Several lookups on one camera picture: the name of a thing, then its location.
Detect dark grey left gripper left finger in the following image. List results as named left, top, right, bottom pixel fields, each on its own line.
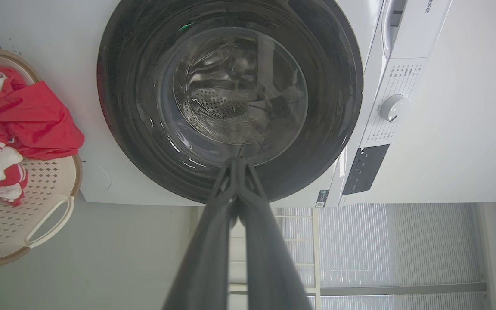
left=162, top=158, right=236, bottom=310

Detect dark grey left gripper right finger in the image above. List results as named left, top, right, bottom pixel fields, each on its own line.
left=235, top=158, right=313, bottom=310

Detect white front-load washing machine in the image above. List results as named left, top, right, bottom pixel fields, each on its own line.
left=0, top=0, right=496, bottom=208

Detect white window blinds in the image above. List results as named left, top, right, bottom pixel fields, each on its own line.
left=280, top=203, right=489, bottom=310

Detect black washer display panel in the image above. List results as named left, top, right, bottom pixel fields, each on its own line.
left=342, top=144, right=390, bottom=196

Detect beige perforated laundry basket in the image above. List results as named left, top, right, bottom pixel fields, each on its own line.
left=0, top=45, right=83, bottom=267

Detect white round washer control knob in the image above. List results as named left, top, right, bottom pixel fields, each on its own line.
left=380, top=94, right=412, bottom=122

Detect white detergent drawer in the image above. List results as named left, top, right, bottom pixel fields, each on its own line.
left=381, top=0, right=452, bottom=60

